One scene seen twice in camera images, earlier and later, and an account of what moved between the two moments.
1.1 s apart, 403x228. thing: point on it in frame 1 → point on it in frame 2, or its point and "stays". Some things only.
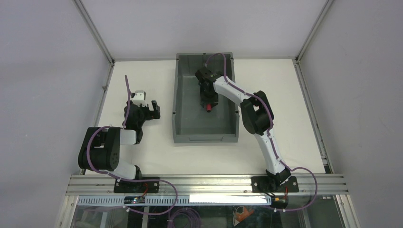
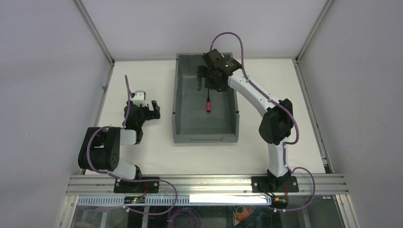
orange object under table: x=240 y=217 stays
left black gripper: x=148 y=112 stays
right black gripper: x=207 y=94 → x=207 y=78
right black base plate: x=262 y=184 stays
